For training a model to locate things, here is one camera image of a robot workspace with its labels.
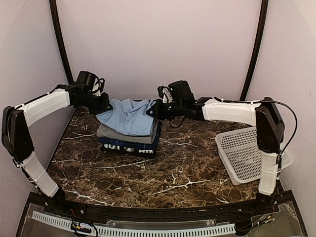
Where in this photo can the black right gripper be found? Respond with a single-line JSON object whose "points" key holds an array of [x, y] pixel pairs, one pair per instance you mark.
{"points": [[157, 113]]}

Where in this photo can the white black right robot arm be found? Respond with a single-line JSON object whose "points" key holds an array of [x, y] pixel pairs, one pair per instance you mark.
{"points": [[263, 115]]}

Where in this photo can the navy plaid shirt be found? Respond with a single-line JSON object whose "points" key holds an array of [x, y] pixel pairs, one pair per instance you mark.
{"points": [[135, 145]]}

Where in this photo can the black printed shirt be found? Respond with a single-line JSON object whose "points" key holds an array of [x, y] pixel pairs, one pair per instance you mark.
{"points": [[128, 151]]}

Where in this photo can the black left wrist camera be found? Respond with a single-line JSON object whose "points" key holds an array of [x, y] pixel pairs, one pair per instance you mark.
{"points": [[90, 83]]}

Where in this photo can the light blue long sleeve shirt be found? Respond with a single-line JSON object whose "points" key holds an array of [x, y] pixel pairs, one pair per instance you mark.
{"points": [[129, 117]]}

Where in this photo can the black front rail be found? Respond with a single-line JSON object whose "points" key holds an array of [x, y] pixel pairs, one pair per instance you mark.
{"points": [[239, 212]]}

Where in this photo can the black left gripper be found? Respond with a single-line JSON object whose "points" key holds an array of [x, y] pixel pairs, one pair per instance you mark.
{"points": [[103, 107]]}

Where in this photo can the grey button shirt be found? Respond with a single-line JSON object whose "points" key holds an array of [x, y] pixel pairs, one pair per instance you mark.
{"points": [[105, 132]]}

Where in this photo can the black frame post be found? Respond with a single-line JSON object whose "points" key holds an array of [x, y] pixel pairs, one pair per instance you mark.
{"points": [[60, 41], [256, 49]]}

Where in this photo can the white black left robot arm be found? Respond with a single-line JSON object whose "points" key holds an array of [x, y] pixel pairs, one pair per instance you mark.
{"points": [[17, 122]]}

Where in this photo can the black right frame post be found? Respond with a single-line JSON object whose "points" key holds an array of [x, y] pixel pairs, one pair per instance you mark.
{"points": [[256, 49]]}

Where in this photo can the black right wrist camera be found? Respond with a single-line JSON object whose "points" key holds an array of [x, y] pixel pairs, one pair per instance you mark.
{"points": [[178, 91]]}

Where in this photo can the white slotted cable duct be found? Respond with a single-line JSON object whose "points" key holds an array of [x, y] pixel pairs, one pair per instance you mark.
{"points": [[137, 229]]}

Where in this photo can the white plastic mesh basket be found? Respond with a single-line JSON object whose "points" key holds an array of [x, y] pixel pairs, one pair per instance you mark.
{"points": [[240, 154]]}

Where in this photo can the black left frame post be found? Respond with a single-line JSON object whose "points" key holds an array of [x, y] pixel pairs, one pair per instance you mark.
{"points": [[60, 41]]}

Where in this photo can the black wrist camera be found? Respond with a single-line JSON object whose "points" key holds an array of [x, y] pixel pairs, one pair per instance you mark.
{"points": [[90, 83], [178, 91]]}

